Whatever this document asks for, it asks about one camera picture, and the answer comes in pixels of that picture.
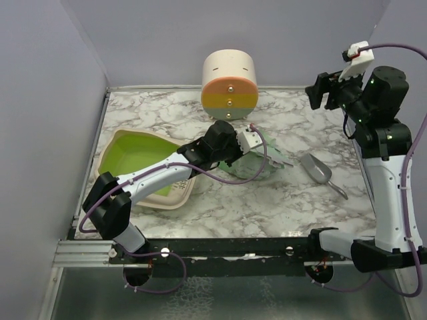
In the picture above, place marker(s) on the green cat litter bag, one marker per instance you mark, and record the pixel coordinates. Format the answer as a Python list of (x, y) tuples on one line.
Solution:
[(249, 164)]

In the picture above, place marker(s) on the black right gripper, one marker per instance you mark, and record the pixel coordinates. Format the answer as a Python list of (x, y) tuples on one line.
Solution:
[(333, 85)]

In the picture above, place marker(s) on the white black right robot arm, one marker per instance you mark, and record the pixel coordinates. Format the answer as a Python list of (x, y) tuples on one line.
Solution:
[(384, 143)]

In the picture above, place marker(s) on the grey plastic bag clip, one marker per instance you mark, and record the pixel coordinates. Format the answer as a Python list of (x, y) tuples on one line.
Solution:
[(276, 159)]

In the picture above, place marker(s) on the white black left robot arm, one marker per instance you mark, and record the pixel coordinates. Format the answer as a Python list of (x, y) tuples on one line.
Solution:
[(109, 202)]

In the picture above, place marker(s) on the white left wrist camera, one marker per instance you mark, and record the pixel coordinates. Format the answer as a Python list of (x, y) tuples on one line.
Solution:
[(248, 140)]

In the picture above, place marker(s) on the cream round drawer cabinet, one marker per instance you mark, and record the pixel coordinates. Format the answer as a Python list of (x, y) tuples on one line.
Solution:
[(229, 89)]

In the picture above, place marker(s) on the beige green litter box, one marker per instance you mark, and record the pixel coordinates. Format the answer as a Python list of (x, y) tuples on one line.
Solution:
[(130, 150)]

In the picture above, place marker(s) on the silver metal scoop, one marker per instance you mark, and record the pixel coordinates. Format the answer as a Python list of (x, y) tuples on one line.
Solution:
[(319, 172)]

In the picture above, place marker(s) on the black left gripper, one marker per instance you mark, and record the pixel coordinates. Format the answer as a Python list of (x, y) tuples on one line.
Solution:
[(239, 152)]

